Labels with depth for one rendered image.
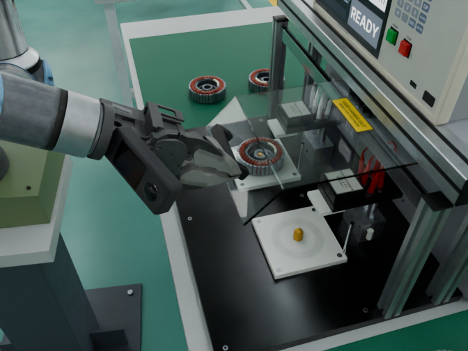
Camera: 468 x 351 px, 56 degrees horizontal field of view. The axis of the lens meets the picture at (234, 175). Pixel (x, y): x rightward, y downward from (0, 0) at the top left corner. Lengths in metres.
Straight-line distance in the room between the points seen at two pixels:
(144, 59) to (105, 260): 0.83
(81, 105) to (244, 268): 0.48
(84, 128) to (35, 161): 0.55
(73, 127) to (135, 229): 1.48
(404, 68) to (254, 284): 0.46
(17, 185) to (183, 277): 0.40
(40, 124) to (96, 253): 1.45
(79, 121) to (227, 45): 1.17
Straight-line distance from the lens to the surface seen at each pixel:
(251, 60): 1.56
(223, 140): 0.68
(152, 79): 1.47
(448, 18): 0.65
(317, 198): 0.86
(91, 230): 2.04
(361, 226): 0.92
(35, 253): 1.01
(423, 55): 0.69
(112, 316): 1.74
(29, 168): 1.06
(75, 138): 0.53
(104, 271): 1.88
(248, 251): 0.90
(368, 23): 0.81
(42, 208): 1.02
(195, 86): 1.35
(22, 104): 0.52
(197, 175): 0.61
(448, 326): 0.92
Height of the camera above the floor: 1.48
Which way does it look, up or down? 43 degrees down
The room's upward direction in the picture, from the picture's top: straight up
